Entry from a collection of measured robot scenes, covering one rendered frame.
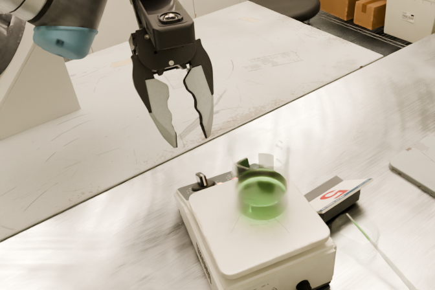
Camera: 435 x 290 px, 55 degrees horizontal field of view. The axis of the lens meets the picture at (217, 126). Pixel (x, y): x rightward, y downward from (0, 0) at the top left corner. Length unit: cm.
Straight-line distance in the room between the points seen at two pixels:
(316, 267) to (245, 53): 60
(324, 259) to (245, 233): 9
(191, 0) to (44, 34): 261
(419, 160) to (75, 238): 49
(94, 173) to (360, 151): 42
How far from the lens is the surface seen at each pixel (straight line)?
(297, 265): 45
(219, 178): 57
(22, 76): 81
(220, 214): 46
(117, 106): 84
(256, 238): 44
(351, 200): 58
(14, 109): 84
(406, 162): 66
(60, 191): 69
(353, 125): 73
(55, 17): 59
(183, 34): 45
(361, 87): 83
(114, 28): 295
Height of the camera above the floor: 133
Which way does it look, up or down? 36 degrees down
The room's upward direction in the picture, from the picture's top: 7 degrees counter-clockwise
